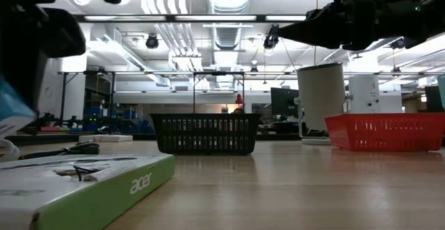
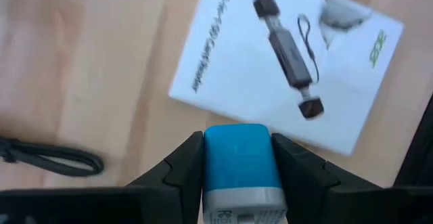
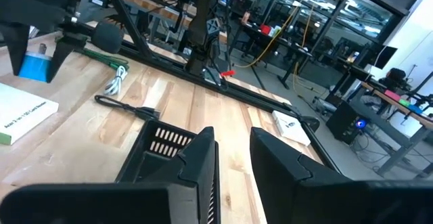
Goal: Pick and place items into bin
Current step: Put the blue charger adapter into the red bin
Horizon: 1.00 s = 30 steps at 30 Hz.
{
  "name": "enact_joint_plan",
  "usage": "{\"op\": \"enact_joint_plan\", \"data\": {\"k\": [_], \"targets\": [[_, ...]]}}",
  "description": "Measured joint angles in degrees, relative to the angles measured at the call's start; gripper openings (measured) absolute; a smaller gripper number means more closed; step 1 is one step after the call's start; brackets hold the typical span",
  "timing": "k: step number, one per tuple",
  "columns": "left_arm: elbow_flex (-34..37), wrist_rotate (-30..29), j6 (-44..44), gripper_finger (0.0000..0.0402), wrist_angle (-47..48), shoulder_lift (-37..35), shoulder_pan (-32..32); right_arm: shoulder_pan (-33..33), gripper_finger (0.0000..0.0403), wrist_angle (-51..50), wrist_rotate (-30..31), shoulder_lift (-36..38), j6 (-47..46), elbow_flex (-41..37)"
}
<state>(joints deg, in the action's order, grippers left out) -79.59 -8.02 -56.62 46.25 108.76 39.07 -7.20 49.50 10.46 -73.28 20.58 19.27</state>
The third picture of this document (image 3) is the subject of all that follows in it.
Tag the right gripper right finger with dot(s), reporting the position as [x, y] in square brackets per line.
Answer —
[304, 197]

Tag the wooden workbench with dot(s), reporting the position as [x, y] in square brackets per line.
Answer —
[399, 105]

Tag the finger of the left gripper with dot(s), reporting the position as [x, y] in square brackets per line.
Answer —
[17, 44]
[67, 48]

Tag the black aluminium rig frame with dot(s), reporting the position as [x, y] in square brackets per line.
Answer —
[253, 95]

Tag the black slotted plastic basket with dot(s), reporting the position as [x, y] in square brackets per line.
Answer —
[149, 159]

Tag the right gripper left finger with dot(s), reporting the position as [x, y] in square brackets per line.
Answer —
[189, 197]

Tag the small flat white box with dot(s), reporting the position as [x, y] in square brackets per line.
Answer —
[291, 129]

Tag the dark round ball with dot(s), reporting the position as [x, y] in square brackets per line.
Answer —
[106, 36]

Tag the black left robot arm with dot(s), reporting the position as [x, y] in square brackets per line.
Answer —
[203, 31]

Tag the white green acer box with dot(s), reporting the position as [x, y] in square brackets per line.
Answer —
[20, 112]

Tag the black wall screen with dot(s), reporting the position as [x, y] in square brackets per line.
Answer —
[384, 57]

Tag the black computer blue light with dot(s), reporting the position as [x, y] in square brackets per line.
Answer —
[348, 122]

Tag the small blue white adapter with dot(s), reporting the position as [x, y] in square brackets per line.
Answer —
[34, 68]

